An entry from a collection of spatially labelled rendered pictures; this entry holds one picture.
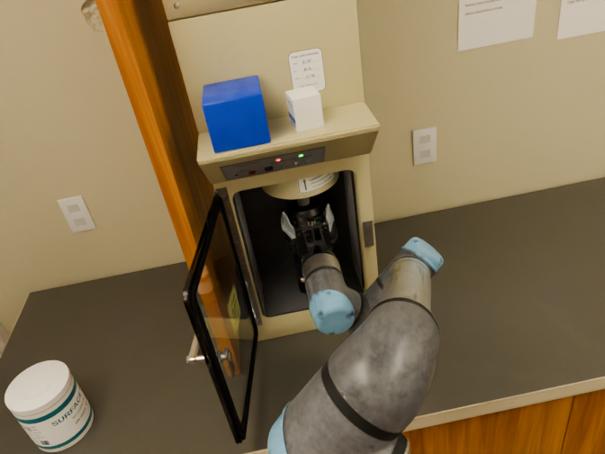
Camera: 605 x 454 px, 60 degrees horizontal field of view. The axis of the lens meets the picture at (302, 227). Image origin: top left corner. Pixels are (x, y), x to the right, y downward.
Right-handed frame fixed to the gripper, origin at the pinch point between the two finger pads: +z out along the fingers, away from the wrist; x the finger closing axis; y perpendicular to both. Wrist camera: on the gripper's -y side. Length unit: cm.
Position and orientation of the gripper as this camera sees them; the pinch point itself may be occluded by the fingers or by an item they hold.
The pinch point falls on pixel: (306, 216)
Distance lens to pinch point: 120.6
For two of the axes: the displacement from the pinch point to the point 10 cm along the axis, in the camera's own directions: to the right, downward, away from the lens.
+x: -9.8, 2.0, -0.3
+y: -1.4, -7.9, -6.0
